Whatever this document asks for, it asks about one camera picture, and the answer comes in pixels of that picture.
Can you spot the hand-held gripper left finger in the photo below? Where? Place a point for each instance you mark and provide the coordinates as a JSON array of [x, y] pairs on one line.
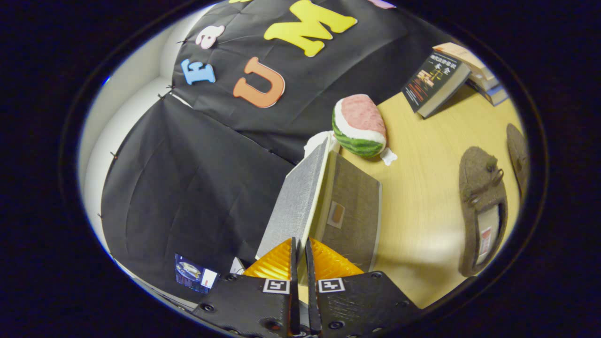
[[253, 305]]

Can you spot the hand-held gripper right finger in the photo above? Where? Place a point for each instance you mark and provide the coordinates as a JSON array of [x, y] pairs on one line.
[[357, 305]]

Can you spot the grey fabric storage box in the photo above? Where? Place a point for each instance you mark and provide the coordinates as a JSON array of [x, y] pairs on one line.
[[300, 197]]

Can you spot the brown fuzzy shoe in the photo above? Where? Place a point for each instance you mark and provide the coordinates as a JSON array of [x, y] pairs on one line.
[[517, 150], [479, 178]]

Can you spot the blue printed packet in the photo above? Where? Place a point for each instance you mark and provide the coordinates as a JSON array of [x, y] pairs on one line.
[[190, 272]]

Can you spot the white plush toy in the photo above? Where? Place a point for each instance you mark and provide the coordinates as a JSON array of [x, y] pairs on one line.
[[317, 143]]

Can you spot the watermelon slice plush toy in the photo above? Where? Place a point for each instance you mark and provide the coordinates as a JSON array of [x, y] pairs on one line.
[[359, 117]]

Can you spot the black cover book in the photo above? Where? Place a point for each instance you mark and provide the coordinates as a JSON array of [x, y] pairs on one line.
[[429, 80]]

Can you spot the blue cover book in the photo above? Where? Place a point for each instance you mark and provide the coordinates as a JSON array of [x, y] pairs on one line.
[[495, 95]]

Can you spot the white cover book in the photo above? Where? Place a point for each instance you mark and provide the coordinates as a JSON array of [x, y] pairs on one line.
[[486, 82]]

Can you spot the beige cover book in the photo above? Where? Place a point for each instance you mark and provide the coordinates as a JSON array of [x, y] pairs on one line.
[[462, 54]]

